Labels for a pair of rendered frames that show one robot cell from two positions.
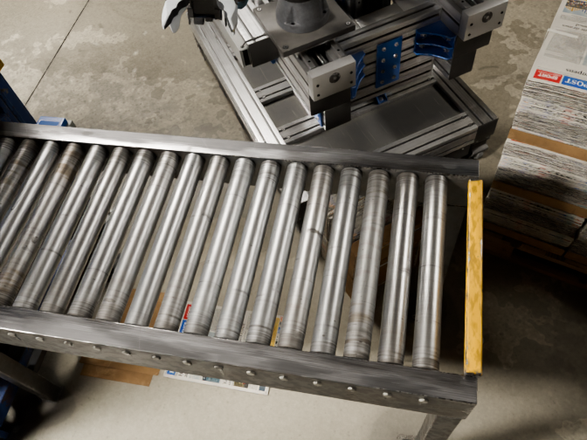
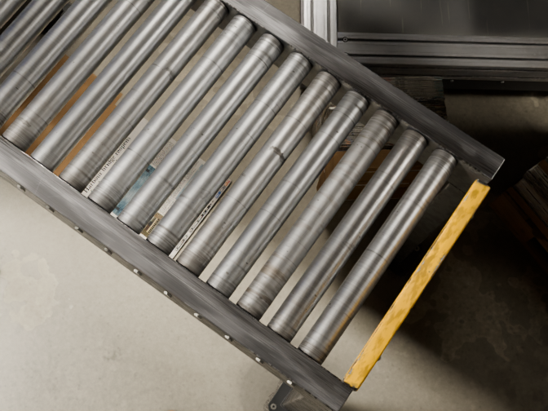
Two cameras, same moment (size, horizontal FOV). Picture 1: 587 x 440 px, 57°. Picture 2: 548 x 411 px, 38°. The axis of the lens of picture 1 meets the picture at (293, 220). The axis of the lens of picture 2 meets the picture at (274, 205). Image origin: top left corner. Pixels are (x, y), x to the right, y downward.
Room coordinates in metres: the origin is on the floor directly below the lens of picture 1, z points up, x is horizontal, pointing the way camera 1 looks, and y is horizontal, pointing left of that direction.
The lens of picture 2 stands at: (0.14, -0.10, 2.14)
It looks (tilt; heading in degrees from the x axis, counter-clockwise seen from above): 74 degrees down; 6
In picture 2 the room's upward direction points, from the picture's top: 11 degrees clockwise
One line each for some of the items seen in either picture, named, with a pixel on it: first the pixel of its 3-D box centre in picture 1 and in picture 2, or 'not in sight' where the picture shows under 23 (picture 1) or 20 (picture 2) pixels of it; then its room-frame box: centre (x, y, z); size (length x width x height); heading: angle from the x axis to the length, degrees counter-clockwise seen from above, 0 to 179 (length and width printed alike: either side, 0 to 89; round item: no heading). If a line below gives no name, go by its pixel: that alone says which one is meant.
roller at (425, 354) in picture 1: (431, 266); (379, 253); (0.49, -0.27, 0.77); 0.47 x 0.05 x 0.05; 161
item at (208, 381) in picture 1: (224, 346); (149, 182); (0.70, 0.31, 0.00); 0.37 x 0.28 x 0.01; 71
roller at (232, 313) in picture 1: (251, 245); (203, 130); (0.62, 0.10, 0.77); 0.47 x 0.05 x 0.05; 161
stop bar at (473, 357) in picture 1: (474, 268); (419, 281); (0.45, -0.34, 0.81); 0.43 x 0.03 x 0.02; 161
